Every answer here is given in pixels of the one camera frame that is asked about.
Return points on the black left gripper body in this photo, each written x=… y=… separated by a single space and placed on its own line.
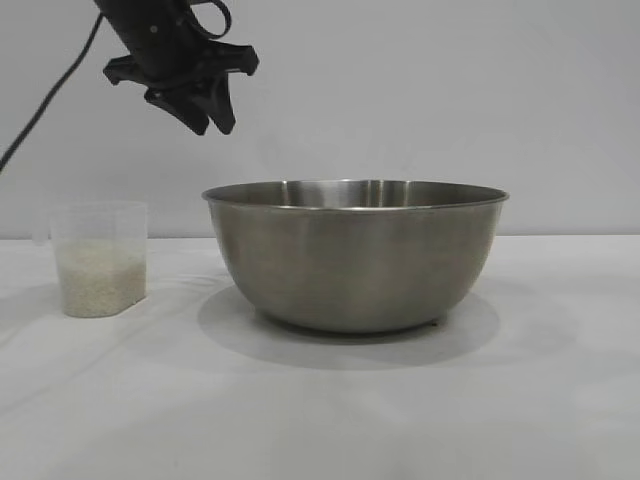
x=175 y=55

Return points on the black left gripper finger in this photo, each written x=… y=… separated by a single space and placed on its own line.
x=220 y=107
x=182 y=107

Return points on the clear plastic measuring cup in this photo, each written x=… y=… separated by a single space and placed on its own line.
x=100 y=225

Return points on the white uncooked rice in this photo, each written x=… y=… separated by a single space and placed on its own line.
x=100 y=285

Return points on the stainless steel mixing bowl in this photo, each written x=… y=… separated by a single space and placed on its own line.
x=350 y=260

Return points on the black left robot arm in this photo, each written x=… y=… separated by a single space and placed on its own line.
x=125 y=15

